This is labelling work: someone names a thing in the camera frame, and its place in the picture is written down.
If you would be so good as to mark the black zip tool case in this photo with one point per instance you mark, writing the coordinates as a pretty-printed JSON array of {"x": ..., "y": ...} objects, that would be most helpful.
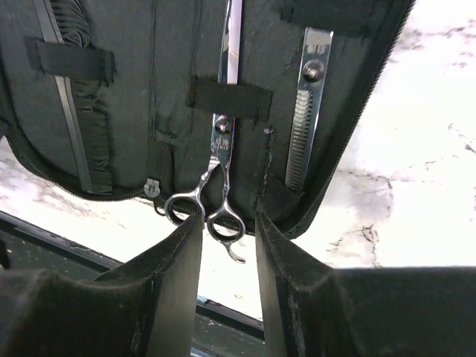
[{"x": 161, "y": 102}]

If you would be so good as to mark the black hair comb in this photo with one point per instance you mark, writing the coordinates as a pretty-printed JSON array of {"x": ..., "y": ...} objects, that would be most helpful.
[{"x": 65, "y": 51}]

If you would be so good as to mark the silver scissors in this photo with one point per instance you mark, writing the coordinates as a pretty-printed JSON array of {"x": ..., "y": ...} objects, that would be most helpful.
[
  {"x": 310, "y": 88},
  {"x": 221, "y": 140}
]

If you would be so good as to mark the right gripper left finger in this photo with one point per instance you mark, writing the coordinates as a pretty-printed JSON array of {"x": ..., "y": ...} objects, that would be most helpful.
[{"x": 144, "y": 307}]

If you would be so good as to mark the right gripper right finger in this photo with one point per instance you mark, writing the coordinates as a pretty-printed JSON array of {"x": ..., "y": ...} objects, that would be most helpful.
[{"x": 312, "y": 309}]

